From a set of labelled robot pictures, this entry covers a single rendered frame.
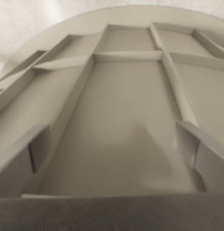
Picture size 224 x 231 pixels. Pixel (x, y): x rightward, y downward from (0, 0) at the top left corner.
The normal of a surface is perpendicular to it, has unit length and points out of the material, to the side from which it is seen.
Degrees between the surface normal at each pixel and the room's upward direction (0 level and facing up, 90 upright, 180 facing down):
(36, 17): 0
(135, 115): 90
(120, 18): 0
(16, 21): 0
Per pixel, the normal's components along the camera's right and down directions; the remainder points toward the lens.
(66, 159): -0.13, -0.76
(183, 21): -0.10, 0.65
